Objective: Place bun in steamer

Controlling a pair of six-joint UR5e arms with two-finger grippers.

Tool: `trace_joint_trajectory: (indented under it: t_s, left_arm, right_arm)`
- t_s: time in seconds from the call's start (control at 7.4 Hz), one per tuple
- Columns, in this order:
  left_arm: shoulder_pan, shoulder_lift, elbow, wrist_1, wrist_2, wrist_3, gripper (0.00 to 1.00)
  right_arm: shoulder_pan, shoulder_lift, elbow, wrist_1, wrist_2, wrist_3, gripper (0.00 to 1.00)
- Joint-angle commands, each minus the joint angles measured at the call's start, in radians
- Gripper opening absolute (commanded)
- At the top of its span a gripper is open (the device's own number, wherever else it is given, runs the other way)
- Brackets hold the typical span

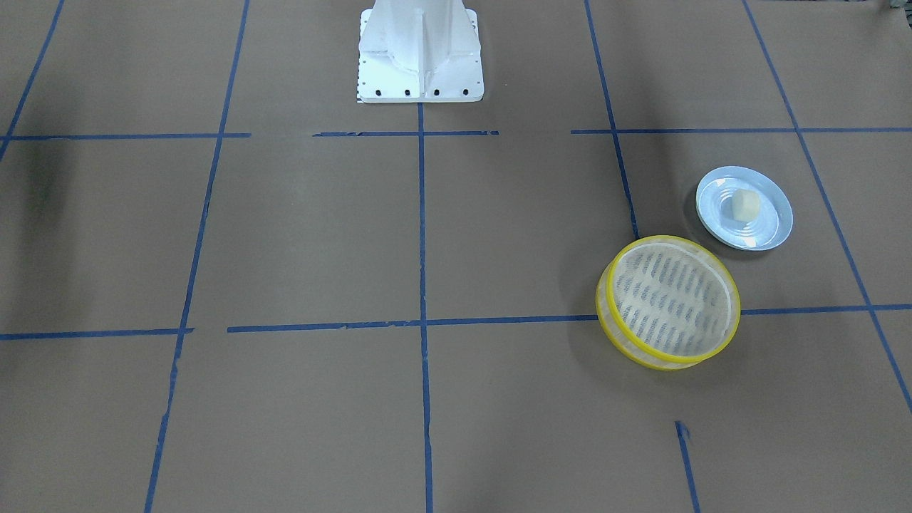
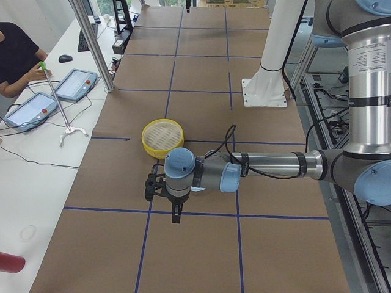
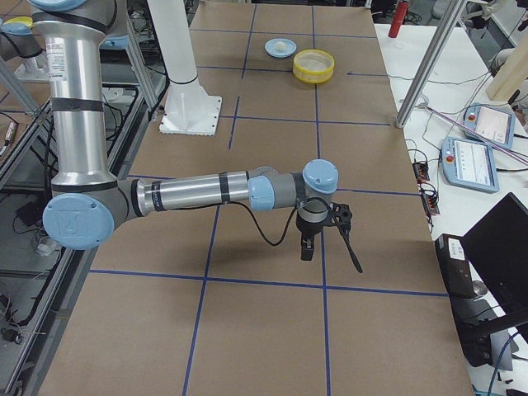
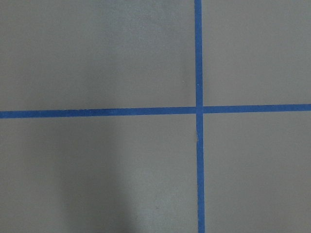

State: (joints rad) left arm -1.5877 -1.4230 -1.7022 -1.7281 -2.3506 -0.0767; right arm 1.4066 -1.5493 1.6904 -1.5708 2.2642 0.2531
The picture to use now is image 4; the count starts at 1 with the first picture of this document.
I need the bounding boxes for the blue tape grid lines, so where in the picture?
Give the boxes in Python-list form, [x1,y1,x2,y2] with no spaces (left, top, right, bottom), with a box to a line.
[0,0,311,233]

